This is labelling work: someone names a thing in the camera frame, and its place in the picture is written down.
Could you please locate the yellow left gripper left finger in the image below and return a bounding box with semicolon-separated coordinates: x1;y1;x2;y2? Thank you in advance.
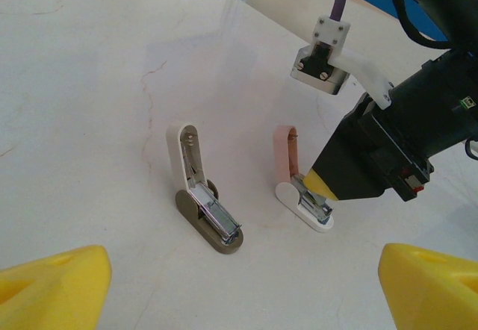
0;244;113;330

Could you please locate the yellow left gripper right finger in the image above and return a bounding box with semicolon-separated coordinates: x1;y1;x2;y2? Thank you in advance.
377;243;478;330

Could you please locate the white base pink lid stapler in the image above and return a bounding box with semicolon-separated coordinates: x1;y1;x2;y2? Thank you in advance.
272;123;335;234

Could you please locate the small metal clip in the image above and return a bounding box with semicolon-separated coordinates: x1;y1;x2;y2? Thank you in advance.
165;122;246;255

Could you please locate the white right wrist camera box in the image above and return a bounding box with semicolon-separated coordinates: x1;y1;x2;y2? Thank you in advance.
290;15;393;109

